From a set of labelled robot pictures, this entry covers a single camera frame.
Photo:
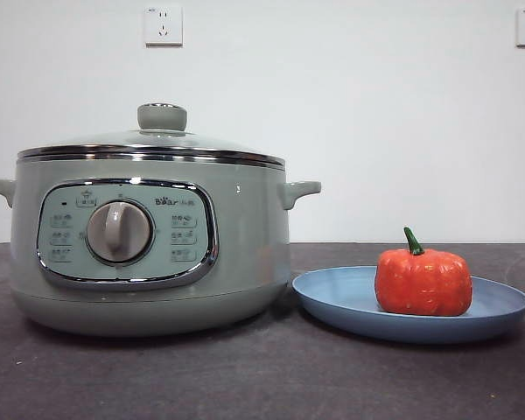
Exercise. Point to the grey-green electric steamer pot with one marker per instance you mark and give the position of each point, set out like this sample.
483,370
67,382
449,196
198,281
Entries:
245,240

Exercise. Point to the blue round plate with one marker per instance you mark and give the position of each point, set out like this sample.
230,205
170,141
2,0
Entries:
332,293

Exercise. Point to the glass lid with grey-green knob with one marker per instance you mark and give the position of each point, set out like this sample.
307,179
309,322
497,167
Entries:
162,117

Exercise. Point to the orange pumpkin with green stem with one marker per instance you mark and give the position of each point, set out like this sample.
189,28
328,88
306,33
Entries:
420,284

